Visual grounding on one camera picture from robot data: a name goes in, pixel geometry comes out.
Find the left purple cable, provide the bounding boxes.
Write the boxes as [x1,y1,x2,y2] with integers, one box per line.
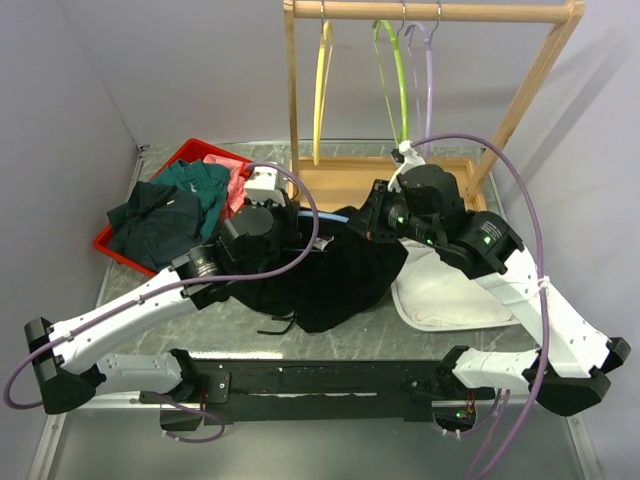
[2,161,321,445]

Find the black shorts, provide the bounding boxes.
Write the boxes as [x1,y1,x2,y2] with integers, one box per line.
[229,218,408,334]

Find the wooden clothes rack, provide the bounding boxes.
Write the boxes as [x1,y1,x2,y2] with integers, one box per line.
[283,1,585,209]

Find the blue plastic hanger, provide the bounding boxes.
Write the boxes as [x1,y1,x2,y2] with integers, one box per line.
[291,210,348,251]

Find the purple plastic hanger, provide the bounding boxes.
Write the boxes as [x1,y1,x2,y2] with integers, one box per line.
[405,22,435,137]

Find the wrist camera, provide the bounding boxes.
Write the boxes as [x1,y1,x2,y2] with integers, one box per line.
[387,140,427,192]
[244,167,285,206]

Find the yellow plastic hanger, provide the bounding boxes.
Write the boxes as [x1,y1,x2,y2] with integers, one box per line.
[312,21,333,166]

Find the red plastic tray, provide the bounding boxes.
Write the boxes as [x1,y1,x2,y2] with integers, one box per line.
[94,138,249,277]

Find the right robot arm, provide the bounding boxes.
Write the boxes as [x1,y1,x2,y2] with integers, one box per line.
[348,165,631,417]

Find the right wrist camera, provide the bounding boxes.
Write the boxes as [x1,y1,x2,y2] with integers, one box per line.
[387,140,427,192]

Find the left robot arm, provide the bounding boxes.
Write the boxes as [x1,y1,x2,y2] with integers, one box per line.
[25,201,300,414]

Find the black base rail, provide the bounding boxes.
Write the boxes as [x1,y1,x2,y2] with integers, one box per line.
[166,359,495,424]

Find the teal green shorts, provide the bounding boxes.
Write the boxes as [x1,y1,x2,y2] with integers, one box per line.
[151,159,231,240]

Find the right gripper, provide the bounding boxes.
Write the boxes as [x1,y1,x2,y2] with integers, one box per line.
[345,178,441,248]

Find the white laundry basket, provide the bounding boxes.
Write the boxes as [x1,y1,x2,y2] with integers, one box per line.
[391,239,516,333]

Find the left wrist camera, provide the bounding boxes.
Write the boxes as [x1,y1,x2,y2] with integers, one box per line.
[244,167,285,206]

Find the pink garment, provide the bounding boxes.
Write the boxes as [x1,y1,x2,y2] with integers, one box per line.
[203,154,249,221]

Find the dark green garment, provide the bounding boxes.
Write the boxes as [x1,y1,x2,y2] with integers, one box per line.
[107,181,204,272]

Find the green plastic hanger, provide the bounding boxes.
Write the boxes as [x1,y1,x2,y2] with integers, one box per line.
[372,20,409,145]

